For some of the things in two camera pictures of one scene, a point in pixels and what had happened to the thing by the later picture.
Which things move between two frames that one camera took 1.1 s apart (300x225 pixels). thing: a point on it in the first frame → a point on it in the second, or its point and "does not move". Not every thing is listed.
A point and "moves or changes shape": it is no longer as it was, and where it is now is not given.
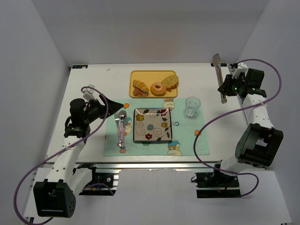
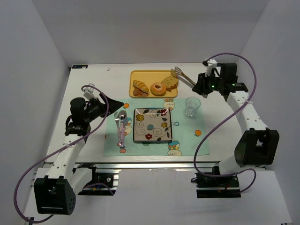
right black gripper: [227, 86] → [201, 84]
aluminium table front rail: [145, 165] does not move
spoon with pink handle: [122, 115] does not move
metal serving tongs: [216, 59] moves or changes shape
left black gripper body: [103, 107] does not move
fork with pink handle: [116, 117] does not move
